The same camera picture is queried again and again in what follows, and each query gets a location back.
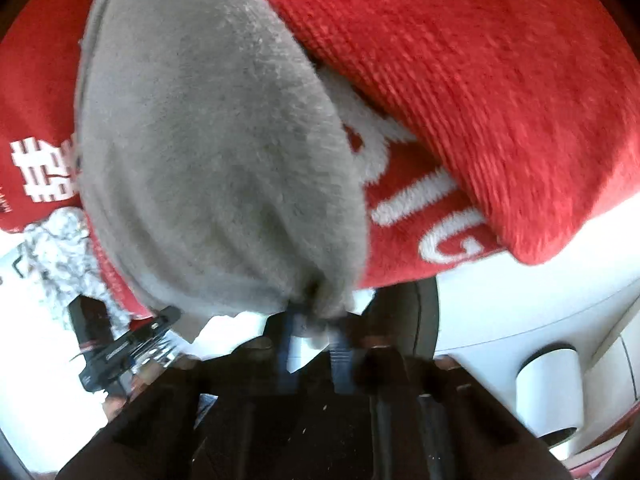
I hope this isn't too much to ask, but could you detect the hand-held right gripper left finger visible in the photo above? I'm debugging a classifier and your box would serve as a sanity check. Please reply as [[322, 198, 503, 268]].
[[55, 304, 303, 480]]

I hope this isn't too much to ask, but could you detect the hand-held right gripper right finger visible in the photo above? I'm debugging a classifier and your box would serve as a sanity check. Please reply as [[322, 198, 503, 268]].
[[320, 324, 572, 480]]

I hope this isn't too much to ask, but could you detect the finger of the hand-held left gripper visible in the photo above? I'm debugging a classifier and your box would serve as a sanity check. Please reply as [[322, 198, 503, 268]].
[[129, 305, 182, 337]]

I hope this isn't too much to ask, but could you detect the grey t-shirt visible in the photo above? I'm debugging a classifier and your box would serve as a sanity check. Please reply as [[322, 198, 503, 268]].
[[74, 0, 373, 347]]

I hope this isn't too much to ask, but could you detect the light blue patterned cloth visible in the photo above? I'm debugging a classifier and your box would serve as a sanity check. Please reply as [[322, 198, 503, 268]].
[[10, 207, 132, 322]]

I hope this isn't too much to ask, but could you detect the white cylindrical bin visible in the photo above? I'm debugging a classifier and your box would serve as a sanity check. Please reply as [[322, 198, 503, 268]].
[[515, 344, 586, 450]]

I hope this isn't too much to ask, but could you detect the red printed sofa cover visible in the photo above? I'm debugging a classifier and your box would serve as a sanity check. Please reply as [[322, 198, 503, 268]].
[[0, 0, 640, 321]]

